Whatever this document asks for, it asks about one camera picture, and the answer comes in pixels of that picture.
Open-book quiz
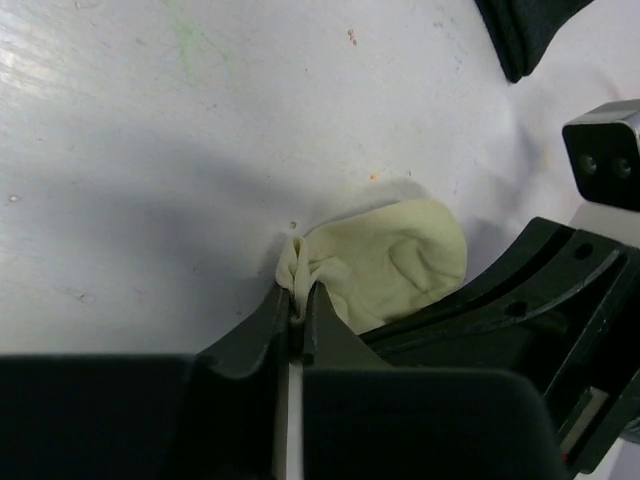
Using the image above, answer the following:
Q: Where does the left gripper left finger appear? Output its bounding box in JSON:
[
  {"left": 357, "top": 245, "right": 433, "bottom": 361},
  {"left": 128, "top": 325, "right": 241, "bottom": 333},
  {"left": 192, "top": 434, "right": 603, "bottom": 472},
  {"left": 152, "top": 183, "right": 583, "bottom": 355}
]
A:
[{"left": 1, "top": 287, "right": 290, "bottom": 479}]

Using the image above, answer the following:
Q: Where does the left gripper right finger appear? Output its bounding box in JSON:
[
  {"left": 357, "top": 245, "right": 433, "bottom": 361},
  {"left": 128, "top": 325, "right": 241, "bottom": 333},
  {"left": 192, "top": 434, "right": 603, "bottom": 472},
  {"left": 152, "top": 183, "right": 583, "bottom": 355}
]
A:
[{"left": 302, "top": 284, "right": 565, "bottom": 479}]

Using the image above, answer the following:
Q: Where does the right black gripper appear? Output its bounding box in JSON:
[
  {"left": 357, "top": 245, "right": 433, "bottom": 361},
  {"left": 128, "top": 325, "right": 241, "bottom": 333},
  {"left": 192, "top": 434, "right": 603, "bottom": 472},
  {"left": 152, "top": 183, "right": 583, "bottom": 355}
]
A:
[{"left": 361, "top": 218, "right": 639, "bottom": 473}]

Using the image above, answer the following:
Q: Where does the pale yellow sock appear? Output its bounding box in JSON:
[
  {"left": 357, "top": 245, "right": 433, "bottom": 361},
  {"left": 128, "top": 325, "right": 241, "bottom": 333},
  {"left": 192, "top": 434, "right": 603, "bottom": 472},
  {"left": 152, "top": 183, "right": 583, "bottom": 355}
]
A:
[{"left": 275, "top": 198, "right": 468, "bottom": 334}]

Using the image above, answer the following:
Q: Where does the black sock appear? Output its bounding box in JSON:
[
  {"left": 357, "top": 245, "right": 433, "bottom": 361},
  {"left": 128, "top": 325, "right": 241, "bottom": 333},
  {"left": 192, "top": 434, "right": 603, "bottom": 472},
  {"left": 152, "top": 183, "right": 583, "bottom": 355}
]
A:
[{"left": 475, "top": 0, "right": 592, "bottom": 84}]

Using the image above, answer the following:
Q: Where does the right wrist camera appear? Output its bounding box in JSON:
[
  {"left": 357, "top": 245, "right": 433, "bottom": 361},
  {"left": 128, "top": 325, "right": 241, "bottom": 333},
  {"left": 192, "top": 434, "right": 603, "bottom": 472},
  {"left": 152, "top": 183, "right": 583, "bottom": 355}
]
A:
[{"left": 562, "top": 99, "right": 639, "bottom": 212}]

